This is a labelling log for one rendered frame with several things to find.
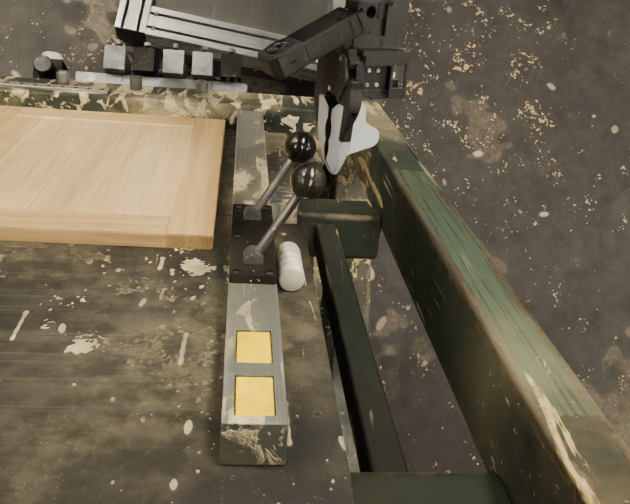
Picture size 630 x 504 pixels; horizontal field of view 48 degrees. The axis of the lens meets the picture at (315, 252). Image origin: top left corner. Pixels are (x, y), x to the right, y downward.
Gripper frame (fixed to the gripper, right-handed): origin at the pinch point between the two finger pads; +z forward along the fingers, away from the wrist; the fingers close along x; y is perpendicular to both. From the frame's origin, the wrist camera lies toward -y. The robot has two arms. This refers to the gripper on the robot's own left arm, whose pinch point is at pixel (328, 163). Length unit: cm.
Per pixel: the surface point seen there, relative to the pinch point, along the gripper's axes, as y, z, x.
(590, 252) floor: 147, 66, 81
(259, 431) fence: -20.9, 8.8, -33.1
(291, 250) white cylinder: -5.6, 9.2, -3.6
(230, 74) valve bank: 13, 5, 75
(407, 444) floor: 75, 120, 70
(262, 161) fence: 2.0, 8.2, 25.6
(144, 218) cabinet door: -19.3, 10.3, 12.1
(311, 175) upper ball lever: -8.0, -3.0, -11.8
